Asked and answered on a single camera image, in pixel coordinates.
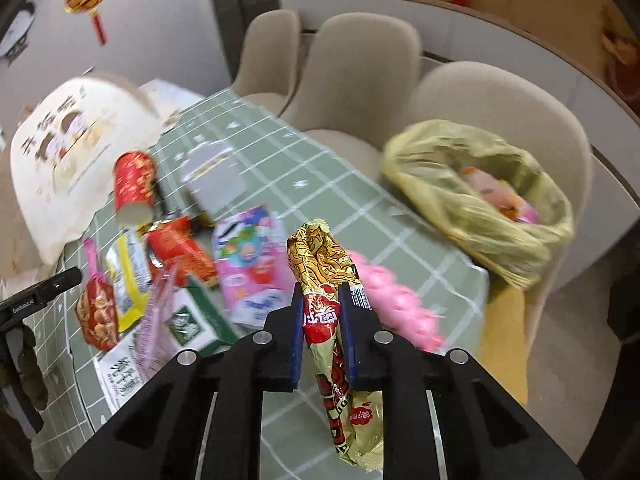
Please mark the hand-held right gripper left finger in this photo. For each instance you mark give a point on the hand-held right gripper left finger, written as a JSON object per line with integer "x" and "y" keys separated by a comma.
{"x": 298, "y": 332}

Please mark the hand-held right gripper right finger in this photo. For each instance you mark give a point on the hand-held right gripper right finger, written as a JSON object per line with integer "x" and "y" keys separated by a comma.
{"x": 346, "y": 332}

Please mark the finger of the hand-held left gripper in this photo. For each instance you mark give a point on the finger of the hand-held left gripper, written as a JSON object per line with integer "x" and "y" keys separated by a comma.
{"x": 57, "y": 285}

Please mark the gold and red snack wrapper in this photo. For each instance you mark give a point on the gold and red snack wrapper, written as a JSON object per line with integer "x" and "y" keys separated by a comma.
{"x": 320, "y": 270}

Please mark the dark green snack bag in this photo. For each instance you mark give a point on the dark green snack bag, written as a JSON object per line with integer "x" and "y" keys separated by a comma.
{"x": 192, "y": 317}

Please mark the yellow plastic bag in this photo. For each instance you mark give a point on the yellow plastic bag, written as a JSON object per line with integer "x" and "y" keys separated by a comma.
{"x": 480, "y": 210}

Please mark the person's left hand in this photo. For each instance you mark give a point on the person's left hand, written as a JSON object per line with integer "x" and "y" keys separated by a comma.
{"x": 32, "y": 370}

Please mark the red nut snack packet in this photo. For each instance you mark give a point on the red nut snack packet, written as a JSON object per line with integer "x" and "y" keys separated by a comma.
{"x": 97, "y": 315}

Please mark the pink wrapped roll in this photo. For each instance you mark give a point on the pink wrapped roll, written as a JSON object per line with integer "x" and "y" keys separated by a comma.
{"x": 400, "y": 305}

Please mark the yellow snack packet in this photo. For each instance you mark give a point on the yellow snack packet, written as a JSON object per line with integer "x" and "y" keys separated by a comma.
{"x": 127, "y": 275}

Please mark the pink printed pouch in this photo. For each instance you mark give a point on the pink printed pouch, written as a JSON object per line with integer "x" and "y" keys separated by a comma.
{"x": 250, "y": 265}

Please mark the pink transparent wrapper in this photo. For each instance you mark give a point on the pink transparent wrapper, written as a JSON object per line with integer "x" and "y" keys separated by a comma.
{"x": 157, "y": 320}

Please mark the white printed packet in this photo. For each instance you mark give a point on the white printed packet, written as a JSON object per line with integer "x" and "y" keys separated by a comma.
{"x": 117, "y": 372}

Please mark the red cylindrical can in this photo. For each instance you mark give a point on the red cylindrical can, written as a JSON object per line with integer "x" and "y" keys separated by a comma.
{"x": 132, "y": 185}

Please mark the red box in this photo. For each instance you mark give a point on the red box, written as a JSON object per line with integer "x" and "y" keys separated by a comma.
{"x": 180, "y": 250}

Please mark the white mesh food cover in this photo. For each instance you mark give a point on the white mesh food cover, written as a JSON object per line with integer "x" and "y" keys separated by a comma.
{"x": 75, "y": 150}

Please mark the green checked tablecloth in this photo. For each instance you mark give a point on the green checked tablecloth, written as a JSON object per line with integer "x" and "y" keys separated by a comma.
{"x": 320, "y": 175}

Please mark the clear yellow small packet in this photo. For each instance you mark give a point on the clear yellow small packet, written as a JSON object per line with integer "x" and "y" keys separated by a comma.
{"x": 212, "y": 175}

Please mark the beige chair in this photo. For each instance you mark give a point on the beige chair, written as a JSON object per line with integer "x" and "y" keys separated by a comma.
{"x": 270, "y": 55}
{"x": 505, "y": 105}
{"x": 350, "y": 80}

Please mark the dark door panel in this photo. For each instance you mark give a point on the dark door panel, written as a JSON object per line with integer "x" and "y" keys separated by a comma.
{"x": 240, "y": 15}

